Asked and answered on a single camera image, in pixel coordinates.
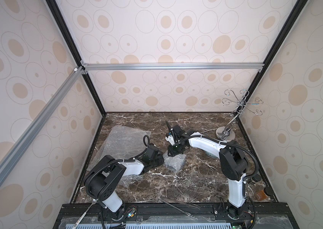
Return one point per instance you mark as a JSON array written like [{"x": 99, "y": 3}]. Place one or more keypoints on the silver fork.
[{"x": 84, "y": 214}]

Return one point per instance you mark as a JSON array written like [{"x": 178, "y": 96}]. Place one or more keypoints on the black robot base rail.
[{"x": 259, "y": 215}]

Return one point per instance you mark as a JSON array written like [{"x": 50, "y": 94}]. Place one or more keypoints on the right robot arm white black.
[{"x": 237, "y": 163}]

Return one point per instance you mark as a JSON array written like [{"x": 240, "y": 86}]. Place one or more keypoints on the diagonal aluminium rail left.
[{"x": 8, "y": 163}]

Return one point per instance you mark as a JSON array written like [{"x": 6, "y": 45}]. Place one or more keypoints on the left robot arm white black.
[{"x": 101, "y": 182}]

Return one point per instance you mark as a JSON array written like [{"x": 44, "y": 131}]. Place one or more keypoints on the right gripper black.
[{"x": 174, "y": 134}]

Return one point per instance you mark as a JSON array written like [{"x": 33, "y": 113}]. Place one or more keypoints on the teal patterned dinner plate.
[{"x": 211, "y": 154}]

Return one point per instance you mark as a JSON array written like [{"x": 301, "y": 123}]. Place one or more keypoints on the bubble wrap around orange plate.
[{"x": 122, "y": 143}]

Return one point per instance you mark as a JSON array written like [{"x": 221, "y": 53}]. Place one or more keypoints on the chrome mug tree stand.
[{"x": 226, "y": 133}]

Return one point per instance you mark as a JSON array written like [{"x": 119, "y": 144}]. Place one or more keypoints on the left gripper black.
[{"x": 161, "y": 161}]

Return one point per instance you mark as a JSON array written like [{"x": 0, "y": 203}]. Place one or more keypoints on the horizontal aluminium rail back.
[{"x": 174, "y": 66}]

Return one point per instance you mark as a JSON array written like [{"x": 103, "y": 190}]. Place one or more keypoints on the spice bottle black label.
[{"x": 255, "y": 179}]

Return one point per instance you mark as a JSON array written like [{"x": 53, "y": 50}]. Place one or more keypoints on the amber jar black lid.
[{"x": 265, "y": 194}]

